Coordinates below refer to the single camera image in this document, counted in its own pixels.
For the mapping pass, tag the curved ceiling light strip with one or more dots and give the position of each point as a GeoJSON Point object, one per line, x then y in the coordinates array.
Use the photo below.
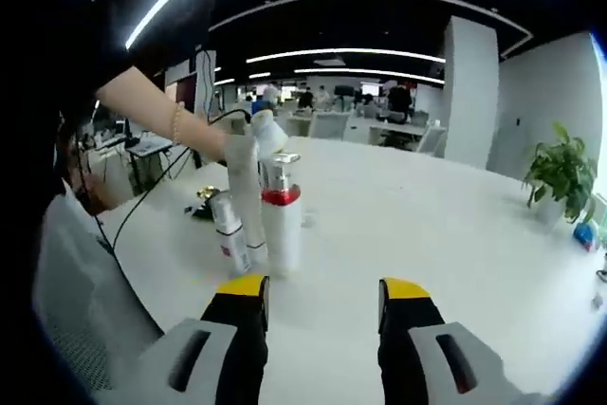
{"type": "Point", "coordinates": [346, 52]}

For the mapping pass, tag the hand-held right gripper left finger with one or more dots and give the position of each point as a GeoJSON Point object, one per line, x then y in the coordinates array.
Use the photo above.
{"type": "Point", "coordinates": [237, 329]}

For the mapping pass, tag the white skincare tube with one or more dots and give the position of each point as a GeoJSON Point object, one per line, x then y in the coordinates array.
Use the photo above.
{"type": "Point", "coordinates": [246, 196]}

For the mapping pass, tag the gold foil wrapper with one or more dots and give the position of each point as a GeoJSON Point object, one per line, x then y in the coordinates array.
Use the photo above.
{"type": "Point", "coordinates": [207, 193]}

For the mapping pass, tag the small white skincare pump bottle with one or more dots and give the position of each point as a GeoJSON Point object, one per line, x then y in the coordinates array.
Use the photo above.
{"type": "Point", "coordinates": [232, 244]}

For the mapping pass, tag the blue packet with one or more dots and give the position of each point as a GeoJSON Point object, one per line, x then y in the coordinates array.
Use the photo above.
{"type": "Point", "coordinates": [584, 236]}

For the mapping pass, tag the white mesh office chair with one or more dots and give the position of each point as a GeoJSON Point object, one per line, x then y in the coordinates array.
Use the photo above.
{"type": "Point", "coordinates": [330, 125]}
{"type": "Point", "coordinates": [432, 141]}

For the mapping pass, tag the white standing desk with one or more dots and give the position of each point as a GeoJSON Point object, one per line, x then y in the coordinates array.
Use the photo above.
{"type": "Point", "coordinates": [149, 146]}

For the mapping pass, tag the green foil packet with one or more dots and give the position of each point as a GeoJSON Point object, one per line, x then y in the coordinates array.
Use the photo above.
{"type": "Point", "coordinates": [203, 212]}

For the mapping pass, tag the grey mesh office chair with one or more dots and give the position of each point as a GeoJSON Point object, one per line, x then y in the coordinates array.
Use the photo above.
{"type": "Point", "coordinates": [90, 291]}

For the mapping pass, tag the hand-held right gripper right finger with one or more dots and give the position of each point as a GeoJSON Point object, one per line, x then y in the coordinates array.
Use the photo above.
{"type": "Point", "coordinates": [408, 324]}

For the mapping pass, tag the person's black shirt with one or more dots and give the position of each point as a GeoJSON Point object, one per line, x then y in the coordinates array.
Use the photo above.
{"type": "Point", "coordinates": [118, 21]}

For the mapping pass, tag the large display screen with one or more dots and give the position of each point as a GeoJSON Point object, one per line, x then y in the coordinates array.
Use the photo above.
{"type": "Point", "coordinates": [187, 94]}

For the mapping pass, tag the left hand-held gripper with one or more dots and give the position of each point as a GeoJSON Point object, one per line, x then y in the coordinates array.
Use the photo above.
{"type": "Point", "coordinates": [270, 137]}

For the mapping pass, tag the tall white red-collared skincare bottle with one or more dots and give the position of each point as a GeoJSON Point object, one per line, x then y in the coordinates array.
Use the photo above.
{"type": "Point", "coordinates": [282, 234]}

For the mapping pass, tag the potted green plant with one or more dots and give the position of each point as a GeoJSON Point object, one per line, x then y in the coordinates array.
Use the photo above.
{"type": "Point", "coordinates": [562, 172]}

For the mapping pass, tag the person's left hand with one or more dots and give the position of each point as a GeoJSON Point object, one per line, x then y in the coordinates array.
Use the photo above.
{"type": "Point", "coordinates": [204, 141]}

